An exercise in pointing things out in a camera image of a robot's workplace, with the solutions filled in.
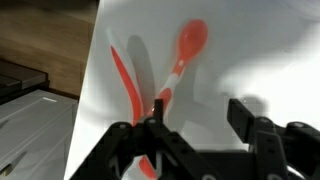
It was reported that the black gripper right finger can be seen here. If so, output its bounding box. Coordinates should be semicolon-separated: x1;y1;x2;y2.
227;99;320;180

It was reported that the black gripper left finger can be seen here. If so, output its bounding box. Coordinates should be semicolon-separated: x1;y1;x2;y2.
69;99;220;180

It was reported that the orange white baby spoon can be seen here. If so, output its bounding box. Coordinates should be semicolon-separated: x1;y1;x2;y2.
158;19;208;112

